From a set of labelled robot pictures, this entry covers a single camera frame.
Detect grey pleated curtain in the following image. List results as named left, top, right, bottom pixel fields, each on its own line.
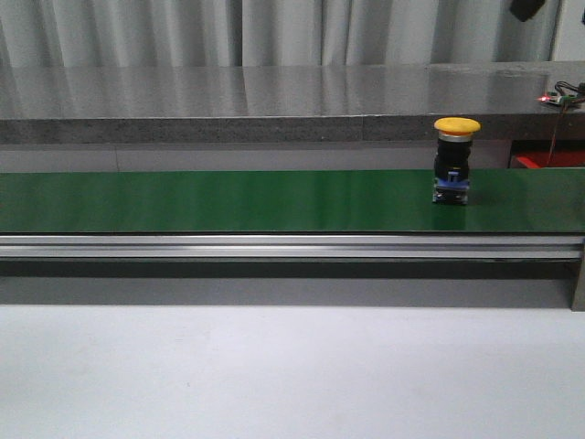
left=1, top=1, right=561, bottom=68

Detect grey stone-top counter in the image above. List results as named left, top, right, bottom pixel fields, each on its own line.
left=1, top=61, right=584, bottom=145

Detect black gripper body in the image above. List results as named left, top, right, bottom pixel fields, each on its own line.
left=509, top=0, right=545, bottom=22

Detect green conveyor belt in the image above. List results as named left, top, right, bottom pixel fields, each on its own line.
left=1, top=168, right=584, bottom=234

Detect aluminium conveyor frame rail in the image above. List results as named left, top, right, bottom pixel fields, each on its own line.
left=1, top=234, right=584, bottom=260

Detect small circuit board red LED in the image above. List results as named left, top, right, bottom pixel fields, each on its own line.
left=537, top=91, right=580, bottom=108

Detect red bin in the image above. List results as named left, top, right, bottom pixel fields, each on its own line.
left=514, top=151, right=585, bottom=169

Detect red and black wires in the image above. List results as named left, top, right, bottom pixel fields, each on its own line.
left=546, top=80, right=585, bottom=169

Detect grey conveyor support post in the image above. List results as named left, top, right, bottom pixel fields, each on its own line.
left=570, top=249, right=585, bottom=312

